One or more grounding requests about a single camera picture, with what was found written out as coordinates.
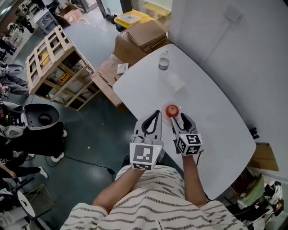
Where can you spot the open cardboard carton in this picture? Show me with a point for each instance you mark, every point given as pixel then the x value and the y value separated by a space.
pixel 72 15

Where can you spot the striped white shirt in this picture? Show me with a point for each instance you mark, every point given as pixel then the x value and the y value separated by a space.
pixel 157 202

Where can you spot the wooden slatted crate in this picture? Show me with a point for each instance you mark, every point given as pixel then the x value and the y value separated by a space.
pixel 56 42

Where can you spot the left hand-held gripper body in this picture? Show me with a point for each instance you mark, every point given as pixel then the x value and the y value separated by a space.
pixel 144 153

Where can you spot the large brown cardboard box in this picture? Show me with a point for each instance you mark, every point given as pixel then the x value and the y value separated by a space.
pixel 126 51

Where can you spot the black and white garments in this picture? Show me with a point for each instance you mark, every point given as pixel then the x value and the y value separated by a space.
pixel 273 195

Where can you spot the brown cardboard piece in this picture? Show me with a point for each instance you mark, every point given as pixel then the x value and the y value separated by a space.
pixel 263 157

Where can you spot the dark brown carton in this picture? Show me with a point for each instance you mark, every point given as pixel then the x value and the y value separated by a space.
pixel 244 179

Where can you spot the flattened cardboard sheet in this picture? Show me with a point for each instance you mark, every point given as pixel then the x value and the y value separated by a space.
pixel 105 74

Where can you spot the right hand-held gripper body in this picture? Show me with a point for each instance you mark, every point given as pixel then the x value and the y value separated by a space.
pixel 190 140

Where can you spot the grey metal cabinet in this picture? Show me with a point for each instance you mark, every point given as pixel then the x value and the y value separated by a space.
pixel 47 22

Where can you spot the person's left forearm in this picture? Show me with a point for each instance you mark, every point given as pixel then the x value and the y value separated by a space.
pixel 119 193

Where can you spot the black power adapter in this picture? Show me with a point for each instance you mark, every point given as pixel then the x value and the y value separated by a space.
pixel 254 133

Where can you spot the white hand-held device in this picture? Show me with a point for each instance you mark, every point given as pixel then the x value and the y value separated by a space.
pixel 15 69

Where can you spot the flat brown cardboard box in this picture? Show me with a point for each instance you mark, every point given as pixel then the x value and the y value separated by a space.
pixel 146 33

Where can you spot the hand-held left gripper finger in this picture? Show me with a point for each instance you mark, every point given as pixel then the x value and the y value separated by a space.
pixel 140 125
pixel 159 128

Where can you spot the red apple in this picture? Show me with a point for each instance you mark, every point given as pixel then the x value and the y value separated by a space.
pixel 172 110

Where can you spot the white paper label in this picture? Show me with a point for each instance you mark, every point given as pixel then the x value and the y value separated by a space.
pixel 122 68

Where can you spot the green plastic bag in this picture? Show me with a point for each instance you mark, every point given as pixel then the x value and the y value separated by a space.
pixel 254 191

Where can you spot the white round device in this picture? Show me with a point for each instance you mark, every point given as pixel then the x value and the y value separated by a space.
pixel 33 116

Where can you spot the glass door black frame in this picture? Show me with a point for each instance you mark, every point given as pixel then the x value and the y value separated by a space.
pixel 108 9

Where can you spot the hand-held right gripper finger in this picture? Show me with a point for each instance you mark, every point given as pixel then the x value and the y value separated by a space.
pixel 191 124
pixel 176 128

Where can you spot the clothes on rack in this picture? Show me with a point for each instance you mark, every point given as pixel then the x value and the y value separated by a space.
pixel 25 22

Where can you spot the white round stool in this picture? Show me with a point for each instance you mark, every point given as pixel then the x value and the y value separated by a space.
pixel 29 211

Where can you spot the person's right forearm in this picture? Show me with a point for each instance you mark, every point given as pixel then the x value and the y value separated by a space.
pixel 193 179

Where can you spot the person's white shoe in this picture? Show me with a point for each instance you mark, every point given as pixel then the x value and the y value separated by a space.
pixel 161 156

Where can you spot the clear plastic water bottle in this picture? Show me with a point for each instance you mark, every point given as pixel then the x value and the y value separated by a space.
pixel 163 61

